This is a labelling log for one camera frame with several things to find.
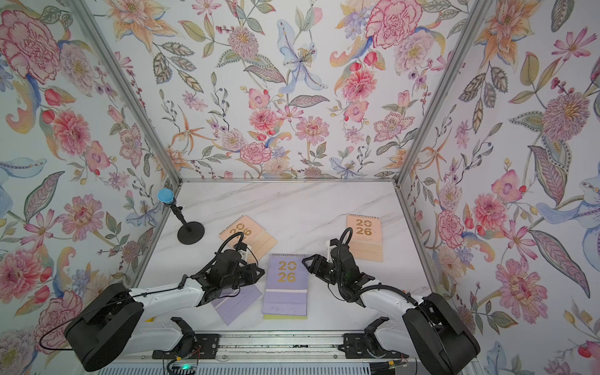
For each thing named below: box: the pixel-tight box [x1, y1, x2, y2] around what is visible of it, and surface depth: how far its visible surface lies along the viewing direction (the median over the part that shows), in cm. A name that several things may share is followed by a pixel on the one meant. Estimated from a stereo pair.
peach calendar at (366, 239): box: [346, 214, 384, 263], surface depth 103 cm
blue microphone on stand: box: [157, 188, 205, 245], surface depth 102 cm
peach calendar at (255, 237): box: [218, 214, 279, 262], surface depth 103 cm
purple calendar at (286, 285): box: [262, 253, 308, 317], surface depth 86 cm
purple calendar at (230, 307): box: [210, 284, 263, 326], surface depth 84 cm
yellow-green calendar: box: [263, 314, 308, 320], surface depth 81 cm
